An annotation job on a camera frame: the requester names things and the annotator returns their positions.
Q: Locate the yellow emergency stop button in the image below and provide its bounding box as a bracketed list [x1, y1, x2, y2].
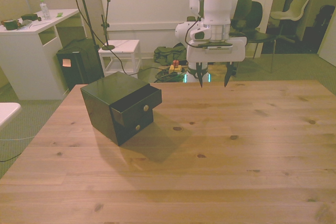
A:
[169, 60, 183, 74]

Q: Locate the black shell chair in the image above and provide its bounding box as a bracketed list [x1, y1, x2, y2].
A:
[230, 1, 278, 74]

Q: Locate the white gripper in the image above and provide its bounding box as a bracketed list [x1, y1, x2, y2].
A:
[186, 36, 248, 89]

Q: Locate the black drawer with round knob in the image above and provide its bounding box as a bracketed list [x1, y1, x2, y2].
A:
[110, 84, 162, 126]
[115, 108, 154, 145]

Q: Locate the clear plastic bottle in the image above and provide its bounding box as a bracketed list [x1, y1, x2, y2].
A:
[39, 0, 52, 21]

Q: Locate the tall black tripod stand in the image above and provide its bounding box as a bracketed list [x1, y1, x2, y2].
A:
[62, 0, 105, 78]

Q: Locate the wooden base board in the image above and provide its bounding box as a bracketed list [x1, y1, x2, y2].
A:
[208, 62, 237, 81]

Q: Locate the white shell chair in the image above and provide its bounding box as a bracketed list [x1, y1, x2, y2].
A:
[269, 0, 311, 44]

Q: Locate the black drawer cabinet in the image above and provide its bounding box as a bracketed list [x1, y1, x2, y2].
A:
[80, 71, 155, 146]

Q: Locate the dark bag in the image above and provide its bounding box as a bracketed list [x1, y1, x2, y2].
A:
[313, 4, 336, 47]

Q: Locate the dark flat object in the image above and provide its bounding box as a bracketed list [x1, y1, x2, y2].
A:
[20, 13, 43, 23]

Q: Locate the short black stand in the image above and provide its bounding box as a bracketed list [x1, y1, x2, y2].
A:
[100, 0, 117, 51]

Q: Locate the small white side table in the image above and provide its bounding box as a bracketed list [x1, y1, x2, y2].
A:
[98, 39, 143, 79]

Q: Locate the black floor cable bundle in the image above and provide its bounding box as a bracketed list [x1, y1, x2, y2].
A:
[154, 66, 187, 83]

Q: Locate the white desk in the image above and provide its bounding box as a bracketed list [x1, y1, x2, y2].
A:
[0, 8, 88, 101]

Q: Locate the green cloth bag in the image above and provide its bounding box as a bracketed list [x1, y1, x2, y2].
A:
[153, 42, 188, 66]

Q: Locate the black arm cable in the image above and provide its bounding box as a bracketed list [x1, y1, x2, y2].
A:
[183, 0, 206, 49]

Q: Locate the black box with sticky note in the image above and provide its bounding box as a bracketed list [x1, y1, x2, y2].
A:
[56, 38, 104, 91]

